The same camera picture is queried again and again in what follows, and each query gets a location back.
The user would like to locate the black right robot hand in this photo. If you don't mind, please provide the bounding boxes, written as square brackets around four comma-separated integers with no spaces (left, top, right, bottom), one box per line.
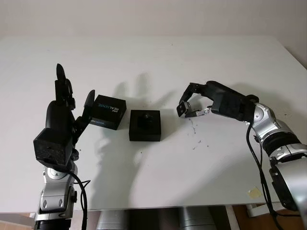
[177,80,260,119]

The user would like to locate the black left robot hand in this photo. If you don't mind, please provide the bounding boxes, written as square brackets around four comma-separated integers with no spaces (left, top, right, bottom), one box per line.
[45,63,96,150]

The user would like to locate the small silver camera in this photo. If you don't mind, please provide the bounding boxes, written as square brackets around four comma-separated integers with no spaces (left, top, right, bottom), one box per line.
[177,101,190,118]

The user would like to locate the black printed RealSense box lid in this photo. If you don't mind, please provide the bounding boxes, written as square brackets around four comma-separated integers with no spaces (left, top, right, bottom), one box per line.
[89,94,127,131]

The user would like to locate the black box base with foam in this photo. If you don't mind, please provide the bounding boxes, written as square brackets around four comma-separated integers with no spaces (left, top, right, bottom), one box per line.
[129,109,162,142]

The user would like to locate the yellow tape piece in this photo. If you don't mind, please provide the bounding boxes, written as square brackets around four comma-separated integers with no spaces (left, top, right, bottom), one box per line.
[247,186,262,198]

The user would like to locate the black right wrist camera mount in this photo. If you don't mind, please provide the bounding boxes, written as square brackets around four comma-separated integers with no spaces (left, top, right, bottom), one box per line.
[211,95,254,122]

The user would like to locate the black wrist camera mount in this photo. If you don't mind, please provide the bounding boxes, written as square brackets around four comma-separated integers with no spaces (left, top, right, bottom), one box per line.
[211,95,254,122]
[33,128,74,168]

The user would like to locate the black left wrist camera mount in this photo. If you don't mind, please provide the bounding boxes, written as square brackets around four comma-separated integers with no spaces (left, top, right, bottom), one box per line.
[33,128,74,168]

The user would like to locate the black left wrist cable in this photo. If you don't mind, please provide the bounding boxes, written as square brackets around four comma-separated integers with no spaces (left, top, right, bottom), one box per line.
[54,165,92,230]

